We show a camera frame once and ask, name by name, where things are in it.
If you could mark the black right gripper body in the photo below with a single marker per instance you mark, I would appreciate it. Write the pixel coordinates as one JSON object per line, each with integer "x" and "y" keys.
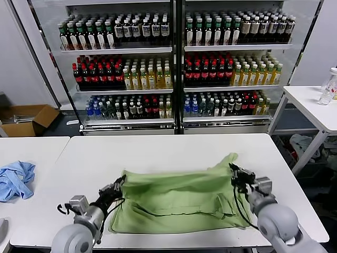
{"x": 243, "y": 180}

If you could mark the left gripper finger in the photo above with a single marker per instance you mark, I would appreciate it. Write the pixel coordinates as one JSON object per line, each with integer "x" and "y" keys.
{"x": 121, "y": 183}
{"x": 108, "y": 188}

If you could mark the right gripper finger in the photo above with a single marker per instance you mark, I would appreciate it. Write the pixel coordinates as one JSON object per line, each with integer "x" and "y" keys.
{"x": 233, "y": 169}
{"x": 242, "y": 172}

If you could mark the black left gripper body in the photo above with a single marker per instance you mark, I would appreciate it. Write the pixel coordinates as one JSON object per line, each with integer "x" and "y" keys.
{"x": 109, "y": 197}

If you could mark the light green polo shirt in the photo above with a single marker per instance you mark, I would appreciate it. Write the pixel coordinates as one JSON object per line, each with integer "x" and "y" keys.
{"x": 179, "y": 195}

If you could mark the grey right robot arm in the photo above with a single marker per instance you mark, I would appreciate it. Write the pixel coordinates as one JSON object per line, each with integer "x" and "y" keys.
{"x": 276, "y": 224}

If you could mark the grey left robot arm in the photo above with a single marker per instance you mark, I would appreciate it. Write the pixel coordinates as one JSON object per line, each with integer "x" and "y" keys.
{"x": 76, "y": 237}

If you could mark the glass beverage display cooler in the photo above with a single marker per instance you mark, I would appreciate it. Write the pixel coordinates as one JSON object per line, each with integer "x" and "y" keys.
{"x": 227, "y": 126}
{"x": 127, "y": 126}

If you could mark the white cooler shelf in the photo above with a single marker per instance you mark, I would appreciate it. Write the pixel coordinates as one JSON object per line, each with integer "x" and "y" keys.
{"x": 124, "y": 91}
{"x": 237, "y": 48}
{"x": 116, "y": 50}
{"x": 127, "y": 122}
{"x": 232, "y": 88}
{"x": 227, "y": 119}

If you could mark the dark drink bottle white cap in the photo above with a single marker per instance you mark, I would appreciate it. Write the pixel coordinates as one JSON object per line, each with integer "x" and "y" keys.
{"x": 238, "y": 107}
{"x": 119, "y": 113}
{"x": 224, "y": 108}
{"x": 126, "y": 113}
{"x": 231, "y": 108}
{"x": 140, "y": 112}
{"x": 133, "y": 112}
{"x": 217, "y": 109}

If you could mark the red cap cola bottle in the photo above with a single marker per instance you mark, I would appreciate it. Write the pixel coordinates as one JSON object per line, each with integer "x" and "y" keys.
{"x": 155, "y": 110}
{"x": 189, "y": 75}
{"x": 102, "y": 79}
{"x": 252, "y": 105}
{"x": 229, "y": 75}
{"x": 148, "y": 110}
{"x": 213, "y": 75}
{"x": 78, "y": 79}
{"x": 246, "y": 106}
{"x": 94, "y": 79}
{"x": 110, "y": 79}
{"x": 197, "y": 75}
{"x": 205, "y": 75}
{"x": 119, "y": 79}
{"x": 86, "y": 79}
{"x": 221, "y": 75}

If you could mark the white grey cloth pile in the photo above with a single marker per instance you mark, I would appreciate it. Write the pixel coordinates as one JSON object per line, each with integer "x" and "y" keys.
{"x": 300, "y": 145}

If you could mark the clear green water bottle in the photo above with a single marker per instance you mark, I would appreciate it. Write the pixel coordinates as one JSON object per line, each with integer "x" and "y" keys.
{"x": 112, "y": 113}
{"x": 209, "y": 109}
{"x": 202, "y": 109}
{"x": 105, "y": 113}

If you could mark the yellow tea bottle white cap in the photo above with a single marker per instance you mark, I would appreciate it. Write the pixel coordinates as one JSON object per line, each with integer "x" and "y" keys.
{"x": 152, "y": 81}
{"x": 252, "y": 77}
{"x": 259, "y": 108}
{"x": 168, "y": 80}
{"x": 245, "y": 77}
{"x": 236, "y": 77}
{"x": 269, "y": 76}
{"x": 261, "y": 77}
{"x": 160, "y": 81}
{"x": 135, "y": 81}
{"x": 266, "y": 107}
{"x": 127, "y": 81}
{"x": 168, "y": 112}
{"x": 162, "y": 112}
{"x": 277, "y": 76}
{"x": 144, "y": 81}

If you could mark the blue drink bottle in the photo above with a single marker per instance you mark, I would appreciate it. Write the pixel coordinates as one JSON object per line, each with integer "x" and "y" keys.
{"x": 195, "y": 109}
{"x": 187, "y": 109}
{"x": 97, "y": 112}
{"x": 90, "y": 112}

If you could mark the small white flat object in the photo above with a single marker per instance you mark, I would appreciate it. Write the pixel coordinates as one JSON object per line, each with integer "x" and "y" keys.
{"x": 73, "y": 122}

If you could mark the teal grey cloth pile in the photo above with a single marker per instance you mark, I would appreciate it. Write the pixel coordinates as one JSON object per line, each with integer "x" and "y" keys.
{"x": 331, "y": 155}

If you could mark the crumpled light blue shirt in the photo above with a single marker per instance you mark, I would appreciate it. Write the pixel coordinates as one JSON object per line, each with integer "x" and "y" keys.
{"x": 15, "y": 179}

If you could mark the white side table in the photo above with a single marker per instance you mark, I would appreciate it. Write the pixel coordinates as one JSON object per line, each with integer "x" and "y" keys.
{"x": 311, "y": 105}

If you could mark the grey metal parts bundle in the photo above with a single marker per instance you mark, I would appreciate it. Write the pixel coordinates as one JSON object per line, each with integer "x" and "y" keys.
{"x": 24, "y": 118}

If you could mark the open brown cardboard box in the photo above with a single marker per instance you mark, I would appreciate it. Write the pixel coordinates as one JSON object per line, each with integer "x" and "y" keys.
{"x": 15, "y": 129}

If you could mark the small clear plastic bottle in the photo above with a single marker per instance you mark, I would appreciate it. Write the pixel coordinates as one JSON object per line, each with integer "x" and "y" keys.
{"x": 325, "y": 98}

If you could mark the grey device edge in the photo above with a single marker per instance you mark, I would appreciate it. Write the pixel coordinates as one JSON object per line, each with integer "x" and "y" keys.
{"x": 3, "y": 229}

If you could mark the clear bottle white cap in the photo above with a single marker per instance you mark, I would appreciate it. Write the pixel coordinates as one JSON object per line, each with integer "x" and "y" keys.
{"x": 331, "y": 79}

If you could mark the green cap tea bottle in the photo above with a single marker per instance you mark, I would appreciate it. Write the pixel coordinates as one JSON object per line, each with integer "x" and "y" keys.
{"x": 217, "y": 35}
{"x": 189, "y": 35}
{"x": 198, "y": 35}
{"x": 236, "y": 35}
{"x": 227, "y": 35}
{"x": 73, "y": 39}
{"x": 101, "y": 39}
{"x": 208, "y": 35}
{"x": 64, "y": 39}
{"x": 91, "y": 39}
{"x": 110, "y": 39}
{"x": 82, "y": 39}

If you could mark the beige label drink bottle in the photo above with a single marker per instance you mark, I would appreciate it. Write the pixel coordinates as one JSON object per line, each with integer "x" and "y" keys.
{"x": 255, "y": 29}
{"x": 246, "y": 29}

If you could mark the dark bottle blue white label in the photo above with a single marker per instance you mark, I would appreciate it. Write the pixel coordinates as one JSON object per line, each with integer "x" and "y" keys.
{"x": 281, "y": 28}
{"x": 146, "y": 31}
{"x": 127, "y": 32}
{"x": 273, "y": 28}
{"x": 136, "y": 31}
{"x": 165, "y": 30}
{"x": 290, "y": 27}
{"x": 156, "y": 31}
{"x": 118, "y": 32}
{"x": 264, "y": 28}

